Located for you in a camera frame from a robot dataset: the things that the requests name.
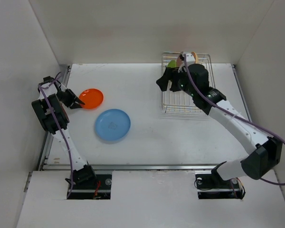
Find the yellow-orange plate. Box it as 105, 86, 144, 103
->
192, 52, 199, 64

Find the metal wire dish rack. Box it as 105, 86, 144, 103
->
161, 52, 216, 115

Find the pink plate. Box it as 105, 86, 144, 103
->
176, 56, 182, 68

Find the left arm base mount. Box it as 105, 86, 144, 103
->
66, 174, 112, 200

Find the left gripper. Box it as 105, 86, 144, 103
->
56, 88, 84, 108

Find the aluminium rail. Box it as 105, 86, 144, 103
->
23, 163, 268, 190

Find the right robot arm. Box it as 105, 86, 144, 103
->
156, 64, 282, 187

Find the green plate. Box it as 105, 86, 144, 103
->
166, 60, 177, 68

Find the blue plate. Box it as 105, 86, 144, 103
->
95, 109, 131, 142

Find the red-orange plate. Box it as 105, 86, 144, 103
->
79, 88, 104, 109

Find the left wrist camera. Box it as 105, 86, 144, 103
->
38, 76, 54, 89

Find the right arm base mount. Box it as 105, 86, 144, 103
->
194, 173, 246, 200

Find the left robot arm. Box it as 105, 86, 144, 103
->
31, 76, 98, 189

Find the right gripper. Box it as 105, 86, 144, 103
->
156, 66, 197, 97

